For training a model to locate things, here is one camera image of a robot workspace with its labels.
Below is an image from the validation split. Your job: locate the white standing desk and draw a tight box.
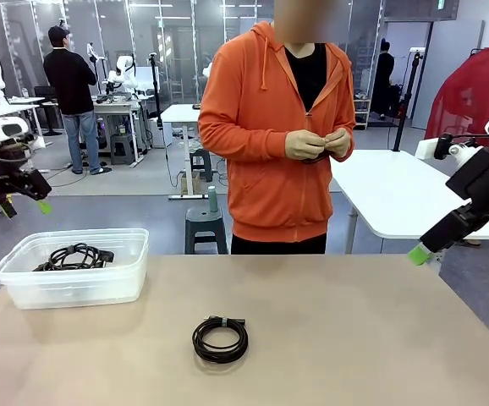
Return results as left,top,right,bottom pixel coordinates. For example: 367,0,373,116
161,104,203,200

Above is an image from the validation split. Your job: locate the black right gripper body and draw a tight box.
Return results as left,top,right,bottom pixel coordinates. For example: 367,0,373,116
445,146,489,221

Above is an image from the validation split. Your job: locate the man in black jacket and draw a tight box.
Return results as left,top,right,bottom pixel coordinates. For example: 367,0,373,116
43,25,113,176

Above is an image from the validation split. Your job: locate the person in orange hoodie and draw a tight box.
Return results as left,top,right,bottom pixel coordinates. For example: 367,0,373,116
197,20,358,255

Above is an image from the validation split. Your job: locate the white table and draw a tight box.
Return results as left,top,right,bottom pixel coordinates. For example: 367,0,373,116
328,148,489,255

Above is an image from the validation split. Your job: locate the wooden shoe rack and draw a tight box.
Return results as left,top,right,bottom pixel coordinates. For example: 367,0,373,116
353,97,372,130

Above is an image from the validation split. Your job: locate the black power cable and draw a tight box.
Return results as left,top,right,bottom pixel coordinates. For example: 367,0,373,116
32,243,115,272

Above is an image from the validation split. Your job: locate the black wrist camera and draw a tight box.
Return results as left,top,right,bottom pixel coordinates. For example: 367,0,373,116
433,133,453,161

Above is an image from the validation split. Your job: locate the black tripod stand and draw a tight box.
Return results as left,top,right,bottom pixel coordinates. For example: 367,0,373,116
391,48,425,153

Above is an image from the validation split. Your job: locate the left arm black cable harness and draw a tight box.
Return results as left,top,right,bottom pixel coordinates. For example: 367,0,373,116
0,141,32,170

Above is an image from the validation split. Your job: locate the black USB cable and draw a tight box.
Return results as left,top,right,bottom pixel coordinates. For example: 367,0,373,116
191,315,250,364

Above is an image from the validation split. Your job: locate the person in black clothes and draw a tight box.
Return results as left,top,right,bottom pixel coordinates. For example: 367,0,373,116
373,38,397,122

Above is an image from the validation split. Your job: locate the cardboard box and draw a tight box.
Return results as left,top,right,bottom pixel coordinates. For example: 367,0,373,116
179,170,201,195

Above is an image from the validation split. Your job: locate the person's left hand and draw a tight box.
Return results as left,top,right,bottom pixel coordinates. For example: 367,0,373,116
324,128,352,159

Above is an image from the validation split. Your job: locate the person's right hand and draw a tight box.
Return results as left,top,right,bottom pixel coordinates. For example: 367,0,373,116
285,129,327,161

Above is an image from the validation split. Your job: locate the mannequin with red cape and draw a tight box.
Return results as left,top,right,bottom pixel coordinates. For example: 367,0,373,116
424,10,489,147

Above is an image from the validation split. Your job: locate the grey plastic stool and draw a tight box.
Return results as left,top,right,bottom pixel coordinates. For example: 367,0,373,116
189,147,214,184
109,134,137,167

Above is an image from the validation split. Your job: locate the clear plastic storage box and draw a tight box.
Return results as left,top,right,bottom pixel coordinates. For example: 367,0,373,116
0,228,151,310

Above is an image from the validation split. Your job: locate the dark green plastic stool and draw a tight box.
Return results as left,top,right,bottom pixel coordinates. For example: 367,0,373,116
184,206,231,255

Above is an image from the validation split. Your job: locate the person's right forearm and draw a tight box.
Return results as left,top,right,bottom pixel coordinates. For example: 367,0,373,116
227,125,291,161

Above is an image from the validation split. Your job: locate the black camera stand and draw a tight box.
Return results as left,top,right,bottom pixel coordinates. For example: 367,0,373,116
148,52,164,128

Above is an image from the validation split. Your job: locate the workbench with robot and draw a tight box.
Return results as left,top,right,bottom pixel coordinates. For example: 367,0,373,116
93,93,155,168

